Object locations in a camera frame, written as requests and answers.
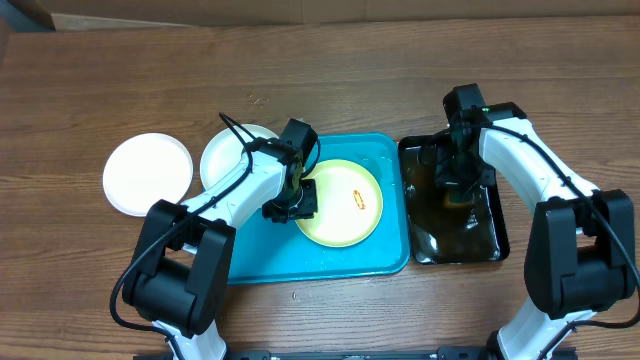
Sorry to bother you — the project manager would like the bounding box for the teal plastic tray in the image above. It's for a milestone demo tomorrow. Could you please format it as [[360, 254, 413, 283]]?
[[228, 133, 410, 285]]

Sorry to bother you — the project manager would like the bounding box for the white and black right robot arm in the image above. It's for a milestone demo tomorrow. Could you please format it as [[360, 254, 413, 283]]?
[[435, 84, 639, 359]]

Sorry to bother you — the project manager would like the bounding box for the white plate with ketchup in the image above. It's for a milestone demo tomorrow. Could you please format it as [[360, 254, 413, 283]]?
[[102, 133, 194, 217]]

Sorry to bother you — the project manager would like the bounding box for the white plate at back left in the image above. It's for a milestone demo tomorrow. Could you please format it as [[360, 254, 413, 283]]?
[[200, 124, 277, 190]]

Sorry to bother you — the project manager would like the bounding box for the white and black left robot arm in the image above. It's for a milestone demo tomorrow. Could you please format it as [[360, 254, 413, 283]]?
[[109, 114, 321, 359]]

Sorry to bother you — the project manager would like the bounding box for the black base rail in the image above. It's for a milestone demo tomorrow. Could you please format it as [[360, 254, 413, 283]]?
[[133, 344, 579, 360]]

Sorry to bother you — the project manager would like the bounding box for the green and yellow sponge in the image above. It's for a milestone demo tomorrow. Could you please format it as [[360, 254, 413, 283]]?
[[443, 191, 474, 209]]

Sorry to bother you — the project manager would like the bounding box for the black water tray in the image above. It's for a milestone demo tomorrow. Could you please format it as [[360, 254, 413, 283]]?
[[398, 135, 510, 265]]

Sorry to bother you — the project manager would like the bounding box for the yellow plate with ketchup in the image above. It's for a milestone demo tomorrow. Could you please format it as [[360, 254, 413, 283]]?
[[296, 159, 384, 248]]

